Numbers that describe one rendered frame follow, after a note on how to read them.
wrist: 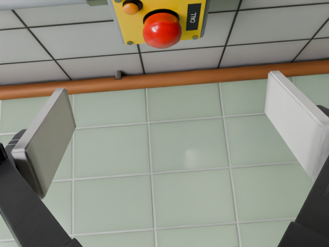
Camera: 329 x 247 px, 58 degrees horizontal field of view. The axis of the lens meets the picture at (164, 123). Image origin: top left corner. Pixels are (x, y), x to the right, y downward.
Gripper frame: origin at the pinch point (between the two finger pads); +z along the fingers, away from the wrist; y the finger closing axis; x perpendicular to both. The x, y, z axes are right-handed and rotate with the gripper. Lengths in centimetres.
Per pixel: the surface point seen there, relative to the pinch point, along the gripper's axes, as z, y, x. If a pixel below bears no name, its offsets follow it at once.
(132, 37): 17.2, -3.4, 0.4
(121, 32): 16.9, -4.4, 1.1
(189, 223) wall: 20.9, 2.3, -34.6
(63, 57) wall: 34.1, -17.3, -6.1
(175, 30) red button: 12.8, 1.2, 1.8
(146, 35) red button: 13.1, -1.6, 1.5
